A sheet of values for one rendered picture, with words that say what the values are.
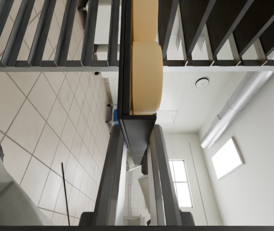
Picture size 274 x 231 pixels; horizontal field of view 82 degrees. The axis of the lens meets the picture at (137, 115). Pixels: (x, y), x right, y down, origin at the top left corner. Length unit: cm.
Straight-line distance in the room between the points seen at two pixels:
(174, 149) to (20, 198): 544
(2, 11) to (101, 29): 176
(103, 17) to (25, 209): 237
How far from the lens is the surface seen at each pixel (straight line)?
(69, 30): 74
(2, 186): 36
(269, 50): 72
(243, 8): 54
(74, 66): 62
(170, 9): 47
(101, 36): 263
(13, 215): 36
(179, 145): 578
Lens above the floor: 78
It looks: level
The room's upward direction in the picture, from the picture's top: 90 degrees clockwise
